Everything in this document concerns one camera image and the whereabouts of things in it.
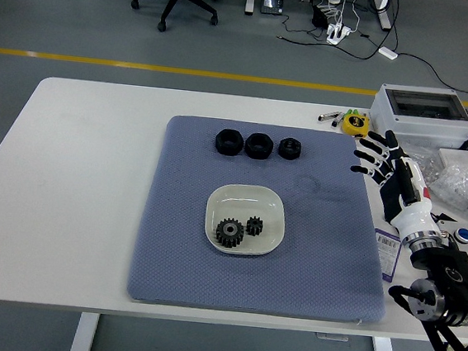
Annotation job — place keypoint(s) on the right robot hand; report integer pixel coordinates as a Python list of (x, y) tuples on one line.
[(415, 209)]

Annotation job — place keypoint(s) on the small black gear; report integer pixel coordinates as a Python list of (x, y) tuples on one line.
[(255, 225)]

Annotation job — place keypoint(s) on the large black gear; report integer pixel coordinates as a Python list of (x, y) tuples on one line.
[(230, 234)]

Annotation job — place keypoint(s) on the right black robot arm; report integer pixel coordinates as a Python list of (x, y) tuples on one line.
[(454, 296)]

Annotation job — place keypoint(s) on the white flat box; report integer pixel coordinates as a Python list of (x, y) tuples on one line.
[(461, 159)]

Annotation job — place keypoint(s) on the small black hex nut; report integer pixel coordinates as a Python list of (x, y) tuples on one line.
[(289, 148)]

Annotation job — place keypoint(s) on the large black hex nut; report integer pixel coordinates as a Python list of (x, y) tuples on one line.
[(229, 142), (258, 145)]

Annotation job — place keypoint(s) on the grey push-button panel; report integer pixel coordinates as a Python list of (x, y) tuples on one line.
[(448, 227)]

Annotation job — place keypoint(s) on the bag of blue resistors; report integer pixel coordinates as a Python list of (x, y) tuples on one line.
[(427, 165)]

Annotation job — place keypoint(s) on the clear plastic parts bag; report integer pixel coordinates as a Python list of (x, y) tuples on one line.
[(465, 189)]

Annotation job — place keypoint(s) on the blue push button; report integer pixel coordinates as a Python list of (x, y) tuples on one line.
[(463, 234)]

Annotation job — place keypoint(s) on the purple-edged label card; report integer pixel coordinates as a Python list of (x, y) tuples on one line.
[(388, 256)]

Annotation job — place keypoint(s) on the yellow tape measure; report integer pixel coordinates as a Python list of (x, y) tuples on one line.
[(356, 125)]

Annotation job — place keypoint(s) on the white power adapter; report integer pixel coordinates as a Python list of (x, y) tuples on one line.
[(388, 53)]

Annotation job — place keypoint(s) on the white square plate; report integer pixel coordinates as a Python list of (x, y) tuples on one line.
[(252, 202)]

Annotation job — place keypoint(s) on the blue-grey quilted mat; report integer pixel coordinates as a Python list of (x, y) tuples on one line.
[(249, 276)]

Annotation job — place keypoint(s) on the white power strip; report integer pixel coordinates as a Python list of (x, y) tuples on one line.
[(339, 33)]

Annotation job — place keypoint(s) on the black power adapter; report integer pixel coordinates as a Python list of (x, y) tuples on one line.
[(320, 15)]

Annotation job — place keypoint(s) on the black desk phone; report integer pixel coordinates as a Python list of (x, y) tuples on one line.
[(272, 5)]

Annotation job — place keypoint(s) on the grey electrical enclosure box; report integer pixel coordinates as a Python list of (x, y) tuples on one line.
[(422, 119)]

